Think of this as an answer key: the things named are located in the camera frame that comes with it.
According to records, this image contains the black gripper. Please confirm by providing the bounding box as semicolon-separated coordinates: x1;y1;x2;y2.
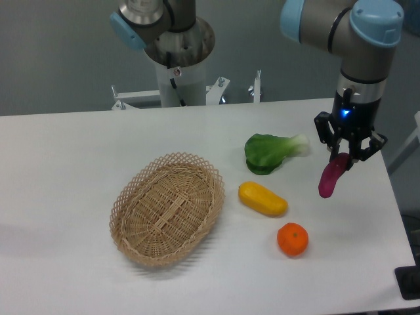
314;77;388;171

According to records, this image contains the purple sweet potato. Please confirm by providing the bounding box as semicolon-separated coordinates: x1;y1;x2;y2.
318;152;350;198

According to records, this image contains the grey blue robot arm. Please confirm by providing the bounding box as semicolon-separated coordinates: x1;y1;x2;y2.
110;1;404;170

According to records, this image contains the woven wicker basket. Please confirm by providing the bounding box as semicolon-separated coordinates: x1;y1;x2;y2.
109;152;225;267

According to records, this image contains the green bok choy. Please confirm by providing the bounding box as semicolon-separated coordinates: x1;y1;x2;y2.
244;134;309;175

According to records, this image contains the orange mandarin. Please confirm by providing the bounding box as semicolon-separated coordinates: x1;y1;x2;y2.
277;222;309;257

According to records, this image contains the black device at edge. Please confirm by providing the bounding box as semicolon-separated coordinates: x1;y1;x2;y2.
394;266;419;301

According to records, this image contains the white frame at right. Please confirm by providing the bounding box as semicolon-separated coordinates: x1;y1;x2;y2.
387;112;419;176

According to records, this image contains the white clamp post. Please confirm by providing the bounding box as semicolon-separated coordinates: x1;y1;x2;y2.
248;70;262;104

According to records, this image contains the white metal base frame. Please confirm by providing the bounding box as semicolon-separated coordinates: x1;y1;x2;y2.
111;76;230;110

